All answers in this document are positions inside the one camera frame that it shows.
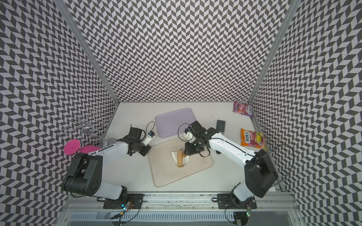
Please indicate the pink plastic wine glass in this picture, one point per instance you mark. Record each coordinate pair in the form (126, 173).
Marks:
(74, 146)

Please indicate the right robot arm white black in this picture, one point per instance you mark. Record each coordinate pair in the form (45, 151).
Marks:
(259, 170)

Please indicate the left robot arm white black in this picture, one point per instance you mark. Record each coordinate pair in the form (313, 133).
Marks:
(84, 175)

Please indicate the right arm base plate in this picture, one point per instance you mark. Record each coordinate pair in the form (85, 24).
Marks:
(227, 201)

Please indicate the wooden dough roller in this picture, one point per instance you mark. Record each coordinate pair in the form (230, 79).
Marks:
(181, 158)

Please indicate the purple plastic tray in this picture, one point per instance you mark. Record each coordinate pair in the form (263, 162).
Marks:
(168, 123)

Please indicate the orange yellow snack bag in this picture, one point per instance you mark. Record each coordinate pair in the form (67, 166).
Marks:
(253, 139)

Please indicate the white dough ball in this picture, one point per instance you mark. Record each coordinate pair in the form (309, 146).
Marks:
(174, 156)

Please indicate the beige plastic tray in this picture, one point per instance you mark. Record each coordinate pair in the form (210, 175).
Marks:
(168, 163)

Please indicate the metal wire glass rack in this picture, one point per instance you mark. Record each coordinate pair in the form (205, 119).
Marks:
(86, 125)

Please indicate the black handled metal scraper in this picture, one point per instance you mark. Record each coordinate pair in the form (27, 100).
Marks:
(220, 126)

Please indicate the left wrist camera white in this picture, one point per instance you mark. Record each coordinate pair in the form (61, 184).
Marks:
(149, 136)

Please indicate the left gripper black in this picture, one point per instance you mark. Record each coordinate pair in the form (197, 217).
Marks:
(146, 149)

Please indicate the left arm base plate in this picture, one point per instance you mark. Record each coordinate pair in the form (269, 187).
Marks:
(135, 199)

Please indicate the pink snack bag far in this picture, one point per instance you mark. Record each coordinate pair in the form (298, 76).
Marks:
(243, 108)

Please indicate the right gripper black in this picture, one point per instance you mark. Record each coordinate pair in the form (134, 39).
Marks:
(191, 151)

